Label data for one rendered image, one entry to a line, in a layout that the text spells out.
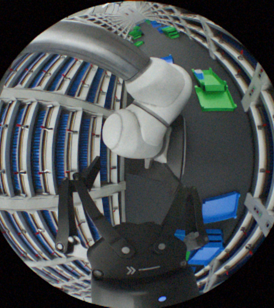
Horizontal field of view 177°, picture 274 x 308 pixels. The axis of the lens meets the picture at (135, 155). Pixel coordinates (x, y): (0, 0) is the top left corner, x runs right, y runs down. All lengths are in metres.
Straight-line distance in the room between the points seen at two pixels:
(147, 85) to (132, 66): 0.06
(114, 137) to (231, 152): 0.72
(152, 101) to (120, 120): 0.10
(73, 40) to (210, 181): 0.86
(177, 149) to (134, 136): 0.24
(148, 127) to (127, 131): 0.06
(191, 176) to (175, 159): 0.31
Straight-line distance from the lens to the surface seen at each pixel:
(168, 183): 0.16
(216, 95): 0.88
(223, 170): 0.73
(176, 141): 0.43
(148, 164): 0.44
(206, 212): 0.81
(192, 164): 0.68
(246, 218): 0.89
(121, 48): 0.23
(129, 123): 0.23
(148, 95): 0.24
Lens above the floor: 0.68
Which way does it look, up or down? 53 degrees down
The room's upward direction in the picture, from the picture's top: 88 degrees counter-clockwise
